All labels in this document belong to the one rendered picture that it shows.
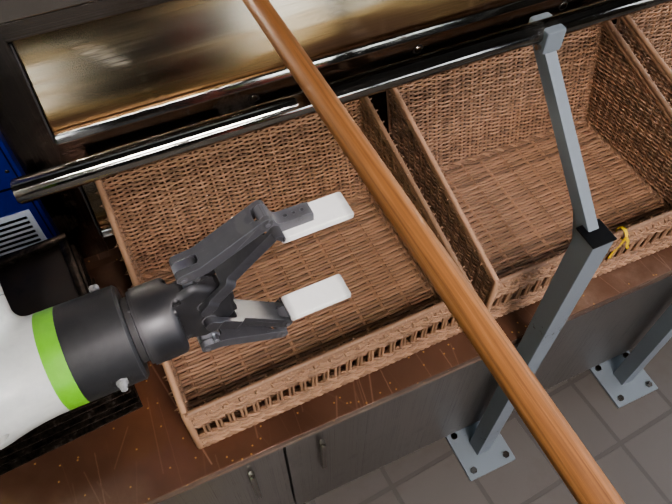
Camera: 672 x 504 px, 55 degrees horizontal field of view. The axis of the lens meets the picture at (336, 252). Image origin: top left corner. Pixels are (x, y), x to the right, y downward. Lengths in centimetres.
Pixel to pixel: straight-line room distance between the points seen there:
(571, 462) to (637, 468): 140
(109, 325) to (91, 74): 66
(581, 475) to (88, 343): 41
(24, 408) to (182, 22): 75
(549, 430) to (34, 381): 42
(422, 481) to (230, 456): 72
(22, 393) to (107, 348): 7
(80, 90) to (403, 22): 60
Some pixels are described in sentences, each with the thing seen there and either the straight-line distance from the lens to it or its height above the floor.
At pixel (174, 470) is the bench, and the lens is 121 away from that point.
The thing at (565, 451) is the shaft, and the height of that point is 121.
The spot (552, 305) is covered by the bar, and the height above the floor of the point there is 77.
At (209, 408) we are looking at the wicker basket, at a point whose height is 73.
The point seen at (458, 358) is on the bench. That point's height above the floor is 58.
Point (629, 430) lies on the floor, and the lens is 198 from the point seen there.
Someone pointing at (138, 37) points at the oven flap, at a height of 105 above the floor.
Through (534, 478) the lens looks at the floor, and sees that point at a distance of 185.
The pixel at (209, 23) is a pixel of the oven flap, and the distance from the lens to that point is 117.
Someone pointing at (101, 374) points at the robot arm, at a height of 121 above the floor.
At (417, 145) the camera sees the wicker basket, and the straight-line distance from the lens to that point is 131.
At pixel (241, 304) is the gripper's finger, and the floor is 115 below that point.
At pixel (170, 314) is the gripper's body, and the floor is 122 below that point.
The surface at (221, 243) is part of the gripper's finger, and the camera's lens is 55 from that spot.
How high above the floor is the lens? 171
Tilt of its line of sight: 55 degrees down
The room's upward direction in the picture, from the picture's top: straight up
